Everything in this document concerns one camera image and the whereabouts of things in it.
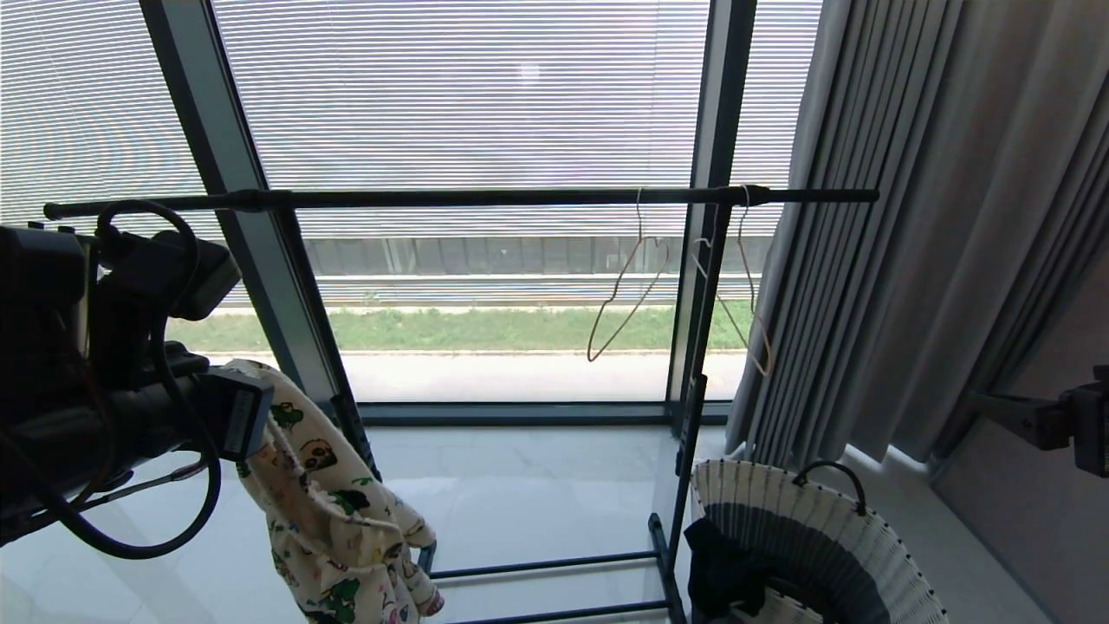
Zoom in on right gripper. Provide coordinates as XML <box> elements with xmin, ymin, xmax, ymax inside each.
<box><xmin>1064</xmin><ymin>364</ymin><xmax>1109</xmax><ymax>479</ymax></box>

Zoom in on white laundry basket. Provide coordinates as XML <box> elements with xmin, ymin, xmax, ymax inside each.
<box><xmin>689</xmin><ymin>459</ymin><xmax>950</xmax><ymax>624</ymax></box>

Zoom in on black garment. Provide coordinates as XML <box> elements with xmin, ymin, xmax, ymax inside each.
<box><xmin>684</xmin><ymin>517</ymin><xmax>772</xmax><ymax>621</ymax></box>

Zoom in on black clothes rack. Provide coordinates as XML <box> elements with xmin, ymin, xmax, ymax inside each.
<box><xmin>43</xmin><ymin>184</ymin><xmax>880</xmax><ymax>624</ymax></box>

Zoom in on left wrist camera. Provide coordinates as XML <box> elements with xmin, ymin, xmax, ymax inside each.
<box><xmin>91</xmin><ymin>227</ymin><xmax>243</xmax><ymax>387</ymax></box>

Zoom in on cream printed garment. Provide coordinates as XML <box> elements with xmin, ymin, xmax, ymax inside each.
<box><xmin>221</xmin><ymin>358</ymin><xmax>445</xmax><ymax>624</ymax></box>

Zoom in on pink clothes hanger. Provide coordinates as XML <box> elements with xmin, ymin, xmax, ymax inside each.
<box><xmin>691</xmin><ymin>184</ymin><xmax>773</xmax><ymax>379</ymax></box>
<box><xmin>587</xmin><ymin>186</ymin><xmax>673</xmax><ymax>364</ymax></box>

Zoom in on black cable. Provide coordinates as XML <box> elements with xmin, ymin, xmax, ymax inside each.
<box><xmin>0</xmin><ymin>199</ymin><xmax>223</xmax><ymax>561</ymax></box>

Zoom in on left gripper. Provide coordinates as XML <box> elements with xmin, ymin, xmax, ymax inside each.
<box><xmin>0</xmin><ymin>367</ymin><xmax>275</xmax><ymax>521</ymax></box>

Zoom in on window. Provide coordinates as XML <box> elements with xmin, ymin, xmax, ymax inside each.
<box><xmin>0</xmin><ymin>0</ymin><xmax>824</xmax><ymax>427</ymax></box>

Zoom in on beige curtain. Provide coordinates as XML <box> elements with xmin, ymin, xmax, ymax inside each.
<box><xmin>726</xmin><ymin>0</ymin><xmax>1109</xmax><ymax>471</ymax></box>

